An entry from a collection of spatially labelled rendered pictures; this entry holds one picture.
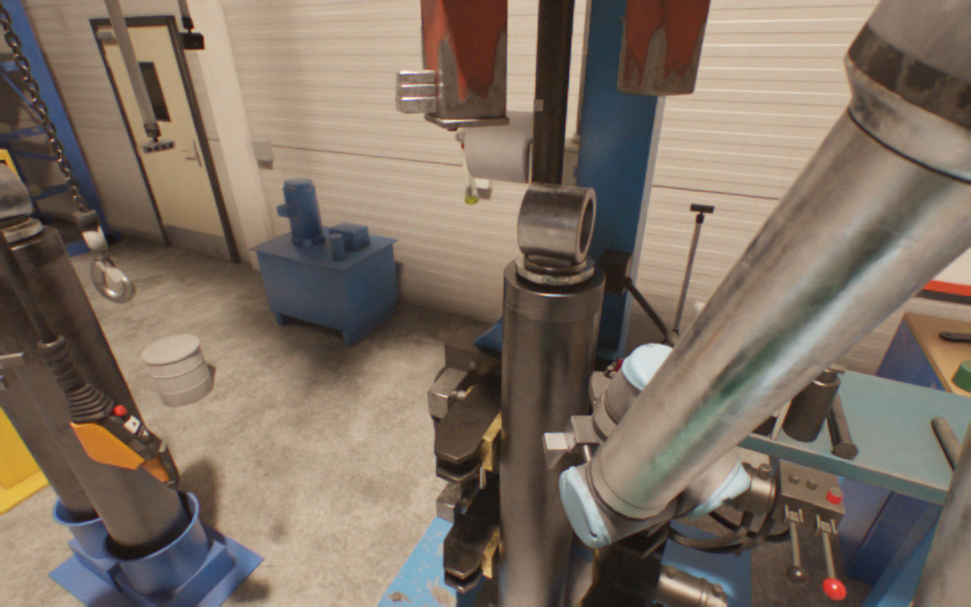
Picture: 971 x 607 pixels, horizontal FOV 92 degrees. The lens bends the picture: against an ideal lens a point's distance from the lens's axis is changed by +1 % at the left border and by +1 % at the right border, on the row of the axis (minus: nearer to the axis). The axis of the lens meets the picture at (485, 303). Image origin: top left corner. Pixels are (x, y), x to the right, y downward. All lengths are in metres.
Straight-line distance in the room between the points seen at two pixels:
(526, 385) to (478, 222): 2.43
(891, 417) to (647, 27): 1.14
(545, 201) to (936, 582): 0.71
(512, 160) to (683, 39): 0.97
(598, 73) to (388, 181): 2.60
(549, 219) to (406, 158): 2.73
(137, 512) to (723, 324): 1.94
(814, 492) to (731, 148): 1.96
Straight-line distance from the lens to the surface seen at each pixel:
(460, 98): 0.79
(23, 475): 3.36
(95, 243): 1.28
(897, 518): 2.41
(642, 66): 0.99
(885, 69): 0.27
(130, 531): 2.12
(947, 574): 0.51
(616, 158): 1.31
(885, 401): 1.66
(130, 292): 1.31
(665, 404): 0.42
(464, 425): 1.31
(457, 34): 0.79
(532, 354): 1.00
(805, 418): 1.35
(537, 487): 1.26
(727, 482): 0.67
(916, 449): 1.53
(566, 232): 0.90
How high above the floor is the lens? 1.89
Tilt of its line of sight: 28 degrees down
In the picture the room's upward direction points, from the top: straight up
